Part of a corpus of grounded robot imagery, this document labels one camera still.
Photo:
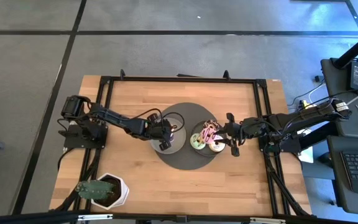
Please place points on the black diagonal pole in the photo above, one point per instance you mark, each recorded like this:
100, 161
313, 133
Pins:
356, 48

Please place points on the large pink chocolate-drizzled donut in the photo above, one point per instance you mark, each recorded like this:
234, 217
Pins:
207, 134

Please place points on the grey woven round placemat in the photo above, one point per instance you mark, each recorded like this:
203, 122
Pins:
185, 161

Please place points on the grey round plate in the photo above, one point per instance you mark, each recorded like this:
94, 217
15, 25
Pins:
195, 128
179, 143

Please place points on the grey side desk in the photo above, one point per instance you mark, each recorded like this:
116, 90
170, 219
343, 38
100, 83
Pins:
337, 93

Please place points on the large white blue-drizzled donut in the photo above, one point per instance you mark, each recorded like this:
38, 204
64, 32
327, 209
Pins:
217, 147

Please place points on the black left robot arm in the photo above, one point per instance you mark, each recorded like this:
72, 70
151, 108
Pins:
117, 119

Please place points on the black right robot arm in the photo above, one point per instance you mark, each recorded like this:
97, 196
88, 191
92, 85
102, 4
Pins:
303, 116

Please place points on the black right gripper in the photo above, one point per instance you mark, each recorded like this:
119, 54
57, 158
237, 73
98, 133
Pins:
250, 129

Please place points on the green cactus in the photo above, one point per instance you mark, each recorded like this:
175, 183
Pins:
95, 189

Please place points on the white angular plant pot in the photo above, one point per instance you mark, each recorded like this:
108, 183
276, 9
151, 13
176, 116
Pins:
123, 189

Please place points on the large chocolate pink-drizzled donut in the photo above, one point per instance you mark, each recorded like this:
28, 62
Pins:
211, 123

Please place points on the black table frame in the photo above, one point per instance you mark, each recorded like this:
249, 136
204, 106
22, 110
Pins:
182, 79

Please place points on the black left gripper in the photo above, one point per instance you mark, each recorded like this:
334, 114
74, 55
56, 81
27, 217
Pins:
154, 130

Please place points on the yellow connector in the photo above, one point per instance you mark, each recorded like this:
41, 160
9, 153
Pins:
304, 104

